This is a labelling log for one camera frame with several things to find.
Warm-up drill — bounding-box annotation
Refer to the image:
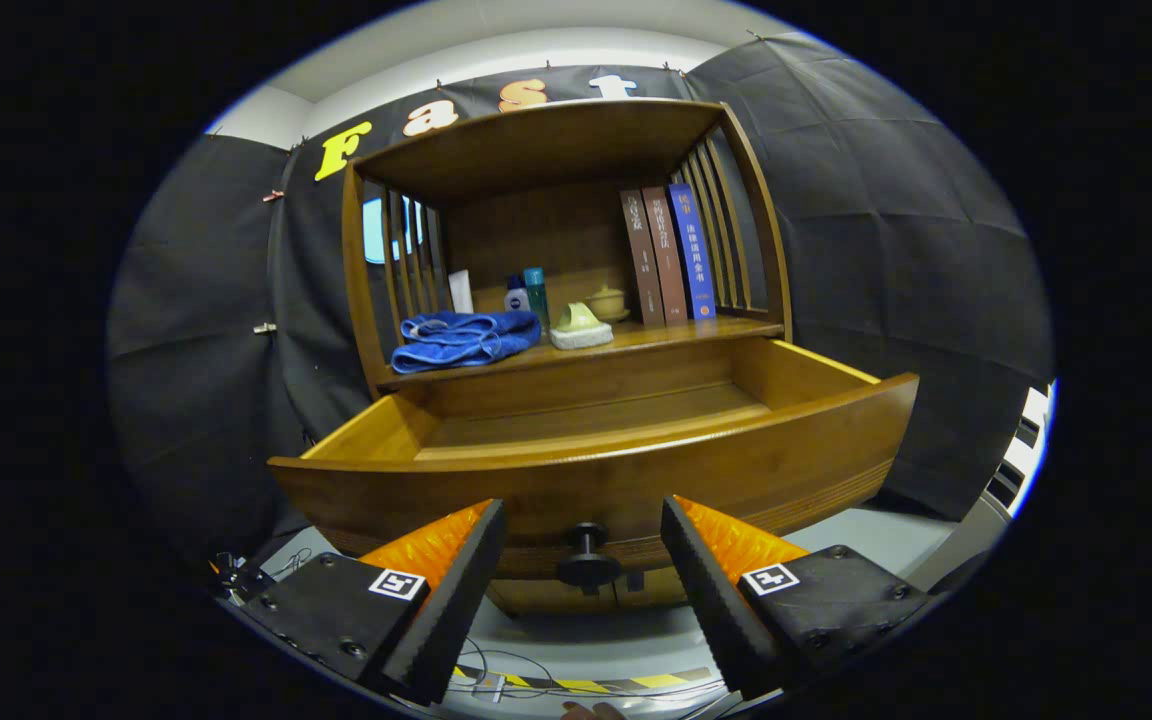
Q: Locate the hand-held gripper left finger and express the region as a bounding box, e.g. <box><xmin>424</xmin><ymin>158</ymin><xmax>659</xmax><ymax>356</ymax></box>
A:
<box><xmin>236</xmin><ymin>498</ymin><xmax>509</xmax><ymax>706</ymax></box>

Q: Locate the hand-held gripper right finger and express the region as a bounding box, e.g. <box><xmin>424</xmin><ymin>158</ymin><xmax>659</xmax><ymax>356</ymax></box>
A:
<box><xmin>660</xmin><ymin>494</ymin><xmax>937</xmax><ymax>699</ymax></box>

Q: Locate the wooden drawer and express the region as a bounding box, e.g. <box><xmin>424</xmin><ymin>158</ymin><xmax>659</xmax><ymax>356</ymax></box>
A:
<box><xmin>268</xmin><ymin>338</ymin><xmax>921</xmax><ymax>591</ymax></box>

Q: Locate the green soap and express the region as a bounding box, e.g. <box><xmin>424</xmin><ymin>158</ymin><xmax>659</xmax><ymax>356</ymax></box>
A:
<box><xmin>549</xmin><ymin>302</ymin><xmax>615</xmax><ymax>351</ymax></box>

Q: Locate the wooden countertop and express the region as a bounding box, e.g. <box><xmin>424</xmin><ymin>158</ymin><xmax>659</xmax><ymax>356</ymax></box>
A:
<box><xmin>378</xmin><ymin>315</ymin><xmax>787</xmax><ymax>389</ymax></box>

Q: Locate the wooden cabinet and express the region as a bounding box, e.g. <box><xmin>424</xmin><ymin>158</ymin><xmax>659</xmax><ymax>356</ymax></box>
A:
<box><xmin>341</xmin><ymin>97</ymin><xmax>795</xmax><ymax>616</ymax></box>

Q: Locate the yellow black striped floor tape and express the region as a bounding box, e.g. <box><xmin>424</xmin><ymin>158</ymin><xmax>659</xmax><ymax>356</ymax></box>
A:
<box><xmin>451</xmin><ymin>665</ymin><xmax>717</xmax><ymax>694</ymax></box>

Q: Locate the blue towel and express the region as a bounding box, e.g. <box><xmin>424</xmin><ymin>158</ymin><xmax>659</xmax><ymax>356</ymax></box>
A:
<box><xmin>391</xmin><ymin>310</ymin><xmax>542</xmax><ymax>374</ymax></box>

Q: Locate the tan lidded teacup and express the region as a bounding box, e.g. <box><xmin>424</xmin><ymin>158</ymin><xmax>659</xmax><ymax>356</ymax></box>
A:
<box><xmin>584</xmin><ymin>285</ymin><xmax>631</xmax><ymax>323</ymax></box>

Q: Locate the teal bottle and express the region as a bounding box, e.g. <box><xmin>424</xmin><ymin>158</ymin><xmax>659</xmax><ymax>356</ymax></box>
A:
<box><xmin>523</xmin><ymin>267</ymin><xmax>550</xmax><ymax>331</ymax></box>

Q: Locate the reddish brown book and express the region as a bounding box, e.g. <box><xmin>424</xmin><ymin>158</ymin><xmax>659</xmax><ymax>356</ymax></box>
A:
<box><xmin>642</xmin><ymin>186</ymin><xmax>689</xmax><ymax>323</ymax></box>

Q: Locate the blue book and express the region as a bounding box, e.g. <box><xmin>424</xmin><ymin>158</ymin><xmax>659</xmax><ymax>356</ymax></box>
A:
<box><xmin>667</xmin><ymin>183</ymin><xmax>717</xmax><ymax>321</ymax></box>

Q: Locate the dark brown book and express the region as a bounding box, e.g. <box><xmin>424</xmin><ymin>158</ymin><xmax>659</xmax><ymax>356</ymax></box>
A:
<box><xmin>620</xmin><ymin>190</ymin><xmax>665</xmax><ymax>326</ymax></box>

